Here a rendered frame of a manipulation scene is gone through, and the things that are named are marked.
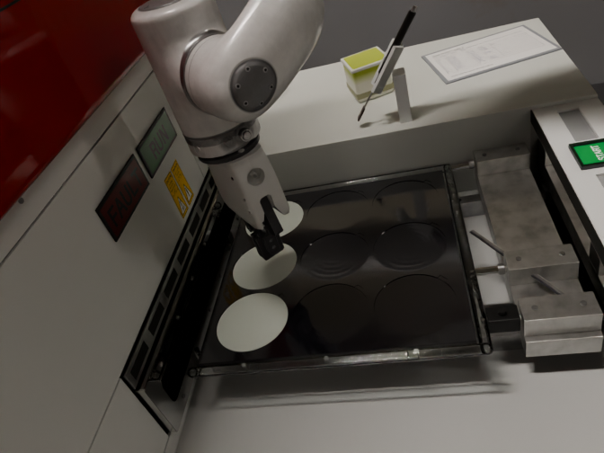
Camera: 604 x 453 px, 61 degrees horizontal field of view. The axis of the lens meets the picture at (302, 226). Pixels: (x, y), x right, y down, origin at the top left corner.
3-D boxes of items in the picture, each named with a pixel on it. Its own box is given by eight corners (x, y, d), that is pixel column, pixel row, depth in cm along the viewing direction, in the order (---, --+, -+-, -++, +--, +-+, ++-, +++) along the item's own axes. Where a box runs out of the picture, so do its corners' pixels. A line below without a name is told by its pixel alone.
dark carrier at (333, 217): (198, 367, 66) (196, 364, 65) (246, 204, 92) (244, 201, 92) (476, 343, 57) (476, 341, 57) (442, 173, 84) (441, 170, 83)
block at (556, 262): (509, 286, 64) (509, 269, 62) (503, 267, 67) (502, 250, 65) (578, 278, 62) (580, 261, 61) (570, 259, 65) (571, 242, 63)
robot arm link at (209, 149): (270, 111, 55) (278, 135, 57) (231, 94, 61) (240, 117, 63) (203, 148, 52) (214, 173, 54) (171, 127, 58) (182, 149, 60)
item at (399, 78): (377, 129, 86) (363, 53, 78) (377, 118, 89) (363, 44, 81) (414, 122, 84) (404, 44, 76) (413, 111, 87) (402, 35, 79)
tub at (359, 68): (358, 105, 94) (350, 70, 90) (347, 91, 100) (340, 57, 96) (396, 92, 94) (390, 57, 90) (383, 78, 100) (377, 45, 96)
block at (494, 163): (477, 176, 83) (475, 161, 81) (474, 164, 85) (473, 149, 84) (529, 168, 81) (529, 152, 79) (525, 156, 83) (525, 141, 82)
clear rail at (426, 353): (188, 380, 65) (184, 374, 64) (191, 371, 66) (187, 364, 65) (494, 357, 56) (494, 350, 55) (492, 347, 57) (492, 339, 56)
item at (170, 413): (166, 433, 65) (131, 391, 59) (235, 217, 98) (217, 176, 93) (179, 432, 64) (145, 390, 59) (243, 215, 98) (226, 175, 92)
